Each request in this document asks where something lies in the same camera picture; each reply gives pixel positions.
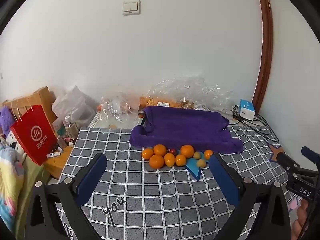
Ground brown wooden door frame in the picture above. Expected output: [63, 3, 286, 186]
[252, 0, 273, 115]

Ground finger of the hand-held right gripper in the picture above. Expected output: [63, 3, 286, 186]
[275, 152, 300, 172]
[301, 146, 320, 162]

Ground crumpled clear plastic wrap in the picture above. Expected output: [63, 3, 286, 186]
[96, 92, 140, 128]

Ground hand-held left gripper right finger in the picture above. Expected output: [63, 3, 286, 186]
[209, 152, 292, 240]

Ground white and blue box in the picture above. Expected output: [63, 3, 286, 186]
[239, 99, 256, 120]

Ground large clear plastic bag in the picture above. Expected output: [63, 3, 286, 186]
[140, 76, 235, 112]

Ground clear plastic bottle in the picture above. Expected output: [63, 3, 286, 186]
[62, 115, 78, 139]

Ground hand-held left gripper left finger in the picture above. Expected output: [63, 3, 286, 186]
[25, 152, 108, 240]

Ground light wooden frame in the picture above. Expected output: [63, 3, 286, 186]
[1, 86, 59, 130]

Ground purple plush item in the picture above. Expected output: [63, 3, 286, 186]
[0, 106, 17, 137]

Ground grey translucent plastic bag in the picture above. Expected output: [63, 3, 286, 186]
[52, 85, 97, 128]

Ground grey checked blanket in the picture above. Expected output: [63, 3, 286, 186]
[57, 126, 300, 240]

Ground pile of bagged oranges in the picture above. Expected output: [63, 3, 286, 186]
[140, 96, 185, 109]

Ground wooden nightstand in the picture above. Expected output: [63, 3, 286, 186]
[41, 145, 74, 180]

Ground colourful quilt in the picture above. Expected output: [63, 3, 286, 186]
[0, 140, 25, 233]

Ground green bedsheet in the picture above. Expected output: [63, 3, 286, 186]
[15, 155, 50, 240]

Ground purple towel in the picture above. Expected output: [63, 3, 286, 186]
[129, 106, 244, 153]

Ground oval orange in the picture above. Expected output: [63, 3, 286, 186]
[164, 153, 175, 167]

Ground person's right hand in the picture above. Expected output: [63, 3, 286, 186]
[292, 200, 312, 240]

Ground red paper bag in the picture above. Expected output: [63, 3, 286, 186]
[10, 96, 58, 166]

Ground black cables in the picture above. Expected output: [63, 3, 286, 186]
[231, 105, 279, 143]

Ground white light switch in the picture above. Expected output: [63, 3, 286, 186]
[122, 1, 141, 15]

